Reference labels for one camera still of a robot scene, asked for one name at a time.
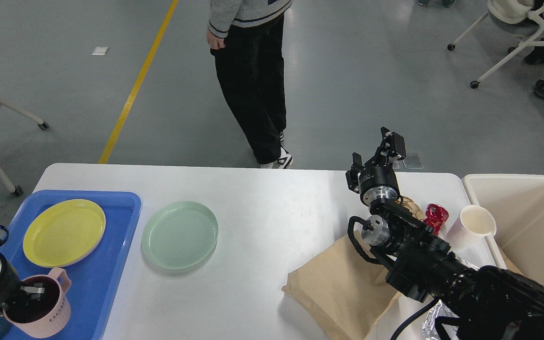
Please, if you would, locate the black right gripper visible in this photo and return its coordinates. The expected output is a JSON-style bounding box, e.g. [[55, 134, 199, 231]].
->
[[346, 127, 407, 206]]

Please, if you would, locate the pink HOME mug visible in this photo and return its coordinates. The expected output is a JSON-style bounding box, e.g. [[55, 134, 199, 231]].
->
[[3, 267, 72, 339]]

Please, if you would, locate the mint green plate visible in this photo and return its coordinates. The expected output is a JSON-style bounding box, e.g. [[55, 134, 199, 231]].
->
[[142, 202, 219, 270]]

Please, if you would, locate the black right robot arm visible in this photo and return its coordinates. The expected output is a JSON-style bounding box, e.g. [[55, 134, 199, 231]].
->
[[346, 127, 544, 340]]

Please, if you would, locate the floor outlet plate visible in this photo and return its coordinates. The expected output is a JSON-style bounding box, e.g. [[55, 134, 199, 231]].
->
[[392, 153, 425, 170]]

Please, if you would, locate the crumpled brown paper ball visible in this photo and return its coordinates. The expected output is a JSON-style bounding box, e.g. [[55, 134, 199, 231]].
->
[[396, 196, 427, 221]]

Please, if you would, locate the blue plastic tray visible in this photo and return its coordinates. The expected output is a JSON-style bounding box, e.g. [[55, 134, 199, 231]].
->
[[0, 190, 142, 340]]

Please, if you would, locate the yellow plate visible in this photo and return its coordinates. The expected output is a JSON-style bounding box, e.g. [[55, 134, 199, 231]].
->
[[22, 199, 107, 268]]

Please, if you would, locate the red crumpled wrapper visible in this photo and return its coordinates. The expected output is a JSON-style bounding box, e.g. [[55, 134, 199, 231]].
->
[[424, 203, 450, 236]]

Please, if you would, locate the white paper cup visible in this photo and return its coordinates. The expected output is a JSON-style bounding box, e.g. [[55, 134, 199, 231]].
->
[[444, 205, 497, 252]]

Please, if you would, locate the brown paper bag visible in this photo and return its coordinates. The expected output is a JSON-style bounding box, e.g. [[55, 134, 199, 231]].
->
[[282, 236, 401, 340]]

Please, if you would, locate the beige plastic bin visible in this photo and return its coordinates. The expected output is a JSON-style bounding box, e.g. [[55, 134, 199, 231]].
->
[[462, 174, 544, 285]]

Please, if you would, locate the person in grey sweater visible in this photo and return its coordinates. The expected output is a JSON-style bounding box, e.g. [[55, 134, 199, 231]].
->
[[206, 0, 293, 169]]

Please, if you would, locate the crumpled aluminium foil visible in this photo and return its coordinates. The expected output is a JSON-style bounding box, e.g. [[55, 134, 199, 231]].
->
[[421, 258, 480, 340]]

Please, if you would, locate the white office chair right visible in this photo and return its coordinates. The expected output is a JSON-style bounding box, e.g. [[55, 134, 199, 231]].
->
[[447, 0, 544, 89]]

